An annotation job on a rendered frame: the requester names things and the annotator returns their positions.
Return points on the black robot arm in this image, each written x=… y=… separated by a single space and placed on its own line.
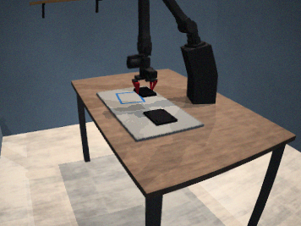
x=188 y=26

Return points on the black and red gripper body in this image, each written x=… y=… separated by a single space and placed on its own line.
x=137 y=77

